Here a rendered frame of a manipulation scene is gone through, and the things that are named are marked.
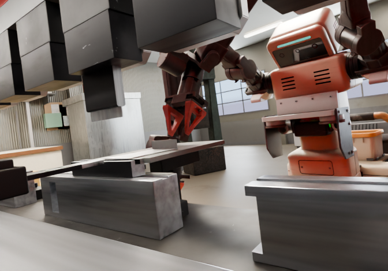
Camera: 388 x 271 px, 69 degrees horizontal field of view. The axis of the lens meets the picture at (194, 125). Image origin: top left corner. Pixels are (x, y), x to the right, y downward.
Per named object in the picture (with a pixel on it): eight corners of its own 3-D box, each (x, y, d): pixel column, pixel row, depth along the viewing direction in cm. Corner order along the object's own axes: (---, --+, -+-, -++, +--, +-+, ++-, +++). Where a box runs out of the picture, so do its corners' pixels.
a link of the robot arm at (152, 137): (191, 125, 94) (177, 123, 101) (162, 119, 87) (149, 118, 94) (185, 161, 94) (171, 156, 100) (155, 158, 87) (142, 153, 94)
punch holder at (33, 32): (92, 81, 65) (82, 10, 65) (55, 80, 58) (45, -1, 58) (59, 92, 74) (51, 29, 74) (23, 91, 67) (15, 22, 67)
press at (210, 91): (176, 174, 590) (160, 39, 587) (208, 166, 652) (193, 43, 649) (200, 177, 534) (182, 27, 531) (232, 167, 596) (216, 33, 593)
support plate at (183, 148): (224, 143, 72) (224, 140, 72) (150, 163, 51) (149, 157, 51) (172, 146, 83) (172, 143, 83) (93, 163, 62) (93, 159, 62)
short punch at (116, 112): (127, 116, 53) (120, 66, 53) (118, 117, 51) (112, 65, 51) (96, 121, 59) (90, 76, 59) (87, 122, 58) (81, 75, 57)
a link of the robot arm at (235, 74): (260, 70, 113) (250, 71, 118) (246, 53, 108) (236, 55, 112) (250, 89, 111) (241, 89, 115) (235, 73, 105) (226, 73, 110)
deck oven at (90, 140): (125, 166, 822) (116, 99, 820) (149, 168, 733) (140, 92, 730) (71, 178, 716) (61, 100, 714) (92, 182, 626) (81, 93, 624)
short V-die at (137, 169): (145, 174, 52) (143, 158, 52) (132, 178, 50) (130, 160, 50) (85, 172, 64) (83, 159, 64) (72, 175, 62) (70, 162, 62)
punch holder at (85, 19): (153, 62, 53) (142, -27, 52) (115, 56, 46) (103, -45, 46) (104, 77, 62) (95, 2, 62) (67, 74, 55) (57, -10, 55)
